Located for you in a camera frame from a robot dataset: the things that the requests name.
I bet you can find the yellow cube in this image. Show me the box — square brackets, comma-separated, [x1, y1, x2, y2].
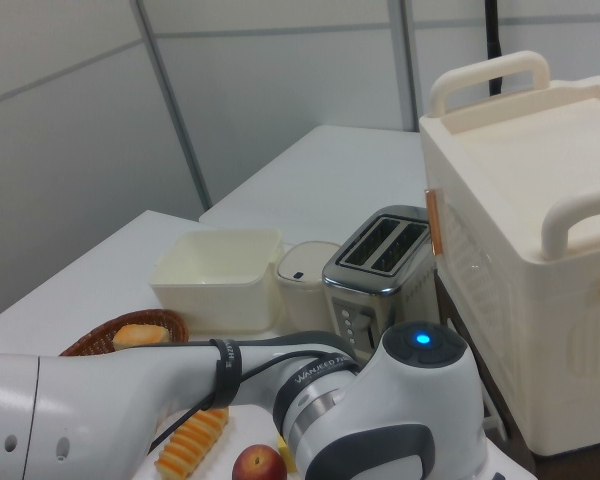
[277, 433, 296, 474]

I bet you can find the small white lidded bin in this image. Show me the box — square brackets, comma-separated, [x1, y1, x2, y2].
[275, 240, 342, 337]

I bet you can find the silver cream two-slot toaster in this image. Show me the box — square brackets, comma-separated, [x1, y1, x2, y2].
[321, 204, 439, 364]

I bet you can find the white open plastic box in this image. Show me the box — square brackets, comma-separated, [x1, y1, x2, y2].
[148, 228, 285, 335]

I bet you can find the golden bread roll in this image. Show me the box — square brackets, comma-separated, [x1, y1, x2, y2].
[112, 323, 172, 347]

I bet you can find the brown wicker basket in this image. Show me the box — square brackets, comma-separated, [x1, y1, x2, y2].
[59, 308, 190, 357]

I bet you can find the red apple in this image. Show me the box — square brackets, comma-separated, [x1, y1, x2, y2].
[231, 443, 289, 480]

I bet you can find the orange striped bread loaf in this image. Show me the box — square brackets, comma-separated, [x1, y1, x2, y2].
[153, 405, 230, 476]

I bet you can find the black pole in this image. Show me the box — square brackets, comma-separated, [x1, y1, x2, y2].
[482, 0, 506, 99]

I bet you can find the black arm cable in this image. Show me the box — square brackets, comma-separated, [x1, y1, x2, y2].
[147, 349, 361, 454]

